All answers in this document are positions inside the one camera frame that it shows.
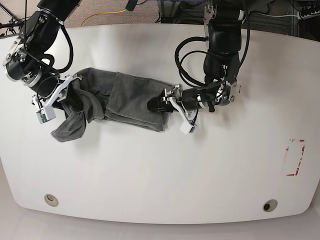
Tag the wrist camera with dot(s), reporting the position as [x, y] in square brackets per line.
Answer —
[187, 128]
[45, 114]

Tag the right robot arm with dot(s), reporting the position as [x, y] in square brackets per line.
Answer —
[41, 29]

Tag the white power strip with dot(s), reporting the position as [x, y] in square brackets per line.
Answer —
[309, 12]

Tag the grey T-shirt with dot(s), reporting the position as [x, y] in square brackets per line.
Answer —
[111, 96]

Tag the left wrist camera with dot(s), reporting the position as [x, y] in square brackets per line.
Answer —
[187, 128]

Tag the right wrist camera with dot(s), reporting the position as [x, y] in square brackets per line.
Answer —
[45, 114]

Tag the table grommet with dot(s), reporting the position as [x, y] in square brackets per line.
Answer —
[270, 205]
[51, 200]

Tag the right table grommet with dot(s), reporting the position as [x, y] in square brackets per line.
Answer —
[270, 205]

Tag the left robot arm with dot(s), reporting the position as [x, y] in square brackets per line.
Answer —
[223, 38]

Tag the left table grommet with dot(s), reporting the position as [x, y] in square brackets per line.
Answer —
[51, 200]

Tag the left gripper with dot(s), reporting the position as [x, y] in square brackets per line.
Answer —
[188, 102]

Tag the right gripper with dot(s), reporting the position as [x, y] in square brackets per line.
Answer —
[35, 71]

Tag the red tape rectangle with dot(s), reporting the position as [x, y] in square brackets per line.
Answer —
[293, 157]

